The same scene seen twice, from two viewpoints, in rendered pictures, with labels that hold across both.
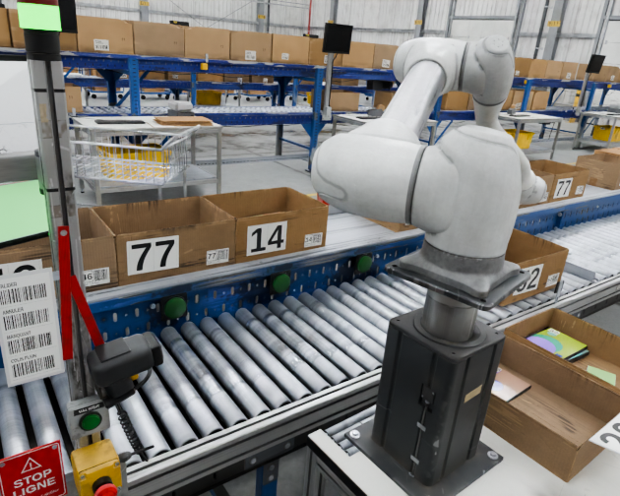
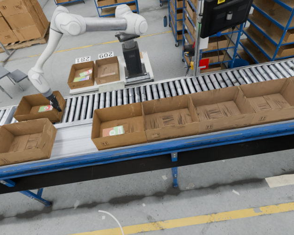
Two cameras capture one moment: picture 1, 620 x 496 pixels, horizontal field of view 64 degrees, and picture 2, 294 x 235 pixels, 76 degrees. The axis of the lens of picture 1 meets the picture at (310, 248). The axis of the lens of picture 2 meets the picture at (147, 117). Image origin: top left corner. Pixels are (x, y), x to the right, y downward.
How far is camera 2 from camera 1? 2.63 m
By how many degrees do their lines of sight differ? 101
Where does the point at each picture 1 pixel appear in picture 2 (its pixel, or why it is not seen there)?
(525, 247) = (20, 113)
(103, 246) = (192, 95)
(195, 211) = (148, 134)
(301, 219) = (110, 110)
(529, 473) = (122, 64)
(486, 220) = not seen: hidden behind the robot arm
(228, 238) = (145, 106)
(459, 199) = not seen: hidden behind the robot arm
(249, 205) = (117, 139)
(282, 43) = not seen: outside the picture
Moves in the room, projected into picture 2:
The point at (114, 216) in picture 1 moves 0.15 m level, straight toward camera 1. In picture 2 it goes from (188, 126) to (188, 110)
